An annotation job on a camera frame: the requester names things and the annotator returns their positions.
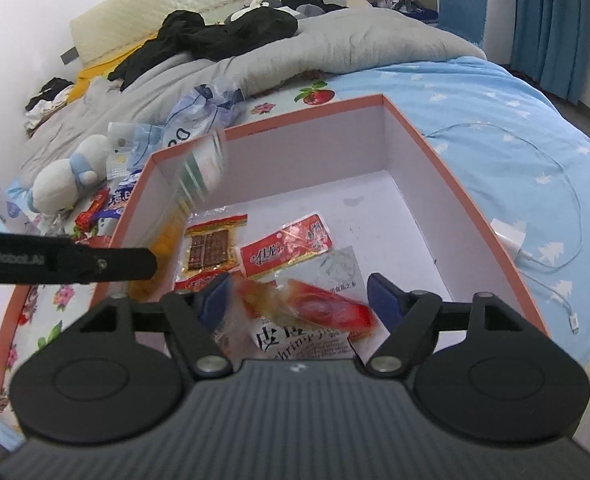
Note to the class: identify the white spray bottle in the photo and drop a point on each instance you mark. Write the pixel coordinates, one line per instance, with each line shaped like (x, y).
(0, 200)

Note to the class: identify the brown tofu snack packet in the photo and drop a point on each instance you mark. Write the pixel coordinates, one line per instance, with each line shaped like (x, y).
(207, 250)

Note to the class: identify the white and blue plush toy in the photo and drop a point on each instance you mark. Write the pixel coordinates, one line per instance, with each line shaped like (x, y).
(65, 175)

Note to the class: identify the blue curtain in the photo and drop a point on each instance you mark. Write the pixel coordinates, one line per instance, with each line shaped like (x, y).
(550, 30)

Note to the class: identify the deep pink cardboard box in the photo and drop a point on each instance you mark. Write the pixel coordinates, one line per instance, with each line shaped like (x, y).
(325, 160)

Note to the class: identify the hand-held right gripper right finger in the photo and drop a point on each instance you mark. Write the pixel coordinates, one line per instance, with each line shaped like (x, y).
(382, 301)

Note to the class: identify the blue star print bedsheet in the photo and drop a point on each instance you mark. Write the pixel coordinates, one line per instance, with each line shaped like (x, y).
(500, 125)

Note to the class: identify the white charger plug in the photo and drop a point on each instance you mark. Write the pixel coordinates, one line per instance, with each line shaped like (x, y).
(507, 237)

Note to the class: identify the grey wall switch plate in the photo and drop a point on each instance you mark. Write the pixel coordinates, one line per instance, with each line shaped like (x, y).
(69, 55)

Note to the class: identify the grey duvet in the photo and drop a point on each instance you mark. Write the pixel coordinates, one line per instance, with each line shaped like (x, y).
(375, 40)

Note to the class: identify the yellow pillow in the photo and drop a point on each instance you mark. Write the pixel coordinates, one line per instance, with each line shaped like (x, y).
(90, 77)

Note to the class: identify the grey cloth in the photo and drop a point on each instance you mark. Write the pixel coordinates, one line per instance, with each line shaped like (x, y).
(309, 10)

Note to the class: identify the clear black printed snack packet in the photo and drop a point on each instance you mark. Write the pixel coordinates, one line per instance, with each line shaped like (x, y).
(300, 342)

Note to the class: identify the pile of snack packets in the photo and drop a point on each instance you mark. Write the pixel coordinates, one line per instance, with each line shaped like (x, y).
(95, 212)

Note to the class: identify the clear blue printed plastic bag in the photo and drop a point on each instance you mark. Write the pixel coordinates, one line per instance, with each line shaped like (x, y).
(190, 110)

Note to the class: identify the red and orange snack packet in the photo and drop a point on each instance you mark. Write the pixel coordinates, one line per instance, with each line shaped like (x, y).
(325, 310)

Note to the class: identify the green and white snack packet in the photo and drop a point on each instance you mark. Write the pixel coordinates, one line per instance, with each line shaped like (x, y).
(202, 170)

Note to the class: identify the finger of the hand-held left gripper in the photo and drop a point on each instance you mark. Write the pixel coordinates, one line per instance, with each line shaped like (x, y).
(120, 263)

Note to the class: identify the heap of folded clothes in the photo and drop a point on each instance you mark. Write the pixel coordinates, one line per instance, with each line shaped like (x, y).
(47, 102)

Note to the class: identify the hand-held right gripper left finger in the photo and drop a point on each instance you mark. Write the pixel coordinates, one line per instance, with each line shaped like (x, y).
(216, 301)

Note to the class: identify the black clothes heap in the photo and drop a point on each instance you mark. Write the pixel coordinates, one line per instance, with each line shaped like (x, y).
(215, 40)

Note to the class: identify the shallow pink box lid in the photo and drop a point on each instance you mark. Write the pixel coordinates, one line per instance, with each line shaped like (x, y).
(2, 340)

